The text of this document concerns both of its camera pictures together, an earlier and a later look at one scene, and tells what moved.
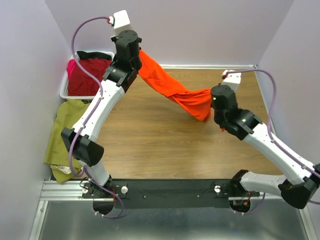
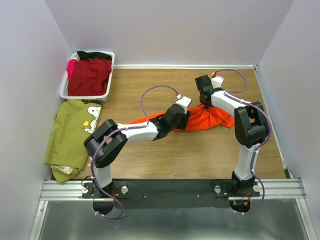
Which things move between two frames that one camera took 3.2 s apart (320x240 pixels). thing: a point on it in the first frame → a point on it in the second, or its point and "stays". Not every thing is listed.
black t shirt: [83, 55] stays
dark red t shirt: [80, 84] stays
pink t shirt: [70, 65] stays
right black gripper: [216, 116] → [204, 99]
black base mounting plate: [164, 193] stays
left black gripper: [136, 63] → [185, 120]
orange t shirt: [198, 102] → [201, 118]
